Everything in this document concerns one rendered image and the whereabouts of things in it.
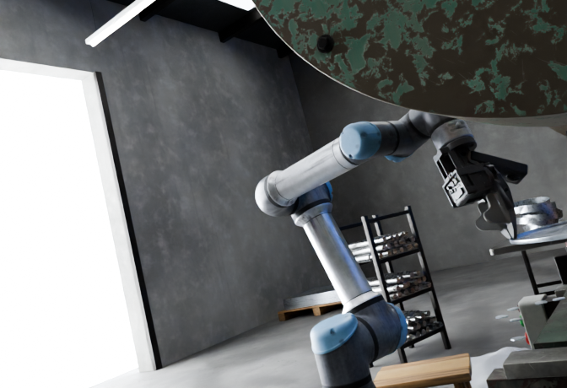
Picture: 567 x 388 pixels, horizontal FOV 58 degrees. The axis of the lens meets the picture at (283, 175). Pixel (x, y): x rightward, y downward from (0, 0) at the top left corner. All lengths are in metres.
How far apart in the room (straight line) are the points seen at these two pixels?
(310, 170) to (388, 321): 0.42
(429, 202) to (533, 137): 1.74
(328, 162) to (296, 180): 0.12
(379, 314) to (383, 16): 0.85
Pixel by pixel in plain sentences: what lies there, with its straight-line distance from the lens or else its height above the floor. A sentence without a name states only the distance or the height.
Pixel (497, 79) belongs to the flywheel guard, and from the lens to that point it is 0.57.
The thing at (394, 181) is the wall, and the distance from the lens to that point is 8.31.
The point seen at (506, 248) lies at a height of 0.78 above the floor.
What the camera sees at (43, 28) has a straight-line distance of 6.13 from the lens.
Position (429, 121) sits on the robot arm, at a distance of 1.10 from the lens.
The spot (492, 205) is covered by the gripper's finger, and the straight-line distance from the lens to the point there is 1.03.
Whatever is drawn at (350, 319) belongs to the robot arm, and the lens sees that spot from 1.23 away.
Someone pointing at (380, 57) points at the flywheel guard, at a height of 1.05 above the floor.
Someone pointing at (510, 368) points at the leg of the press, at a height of 0.64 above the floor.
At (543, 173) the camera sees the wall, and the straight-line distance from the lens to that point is 7.71.
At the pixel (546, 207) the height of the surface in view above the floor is 0.71.
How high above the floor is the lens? 0.87
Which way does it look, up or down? 8 degrees up
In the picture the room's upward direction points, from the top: 14 degrees counter-clockwise
